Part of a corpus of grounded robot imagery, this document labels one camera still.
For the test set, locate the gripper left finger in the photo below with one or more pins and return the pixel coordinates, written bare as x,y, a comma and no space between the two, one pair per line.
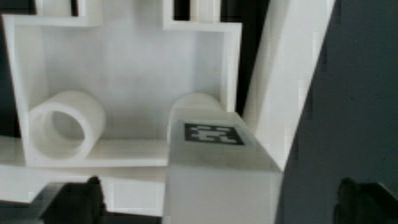
69,203

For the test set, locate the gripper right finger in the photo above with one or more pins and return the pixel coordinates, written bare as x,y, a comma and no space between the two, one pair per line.
366,204

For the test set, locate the white chair leg with tag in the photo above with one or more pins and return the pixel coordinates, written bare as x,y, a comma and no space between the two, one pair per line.
222,183

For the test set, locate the white chair seat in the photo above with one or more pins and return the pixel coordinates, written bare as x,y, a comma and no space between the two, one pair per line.
108,61

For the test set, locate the white U-shaped obstacle frame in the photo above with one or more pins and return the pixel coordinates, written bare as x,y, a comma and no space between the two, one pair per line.
270,97

